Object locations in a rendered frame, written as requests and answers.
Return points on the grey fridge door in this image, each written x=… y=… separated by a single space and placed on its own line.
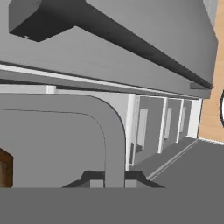
x=122 y=67

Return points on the brown wooden block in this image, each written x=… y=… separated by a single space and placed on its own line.
x=5 y=170

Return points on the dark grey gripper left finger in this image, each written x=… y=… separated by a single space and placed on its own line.
x=94 y=177

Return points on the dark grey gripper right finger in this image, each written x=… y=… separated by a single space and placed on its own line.
x=133 y=177

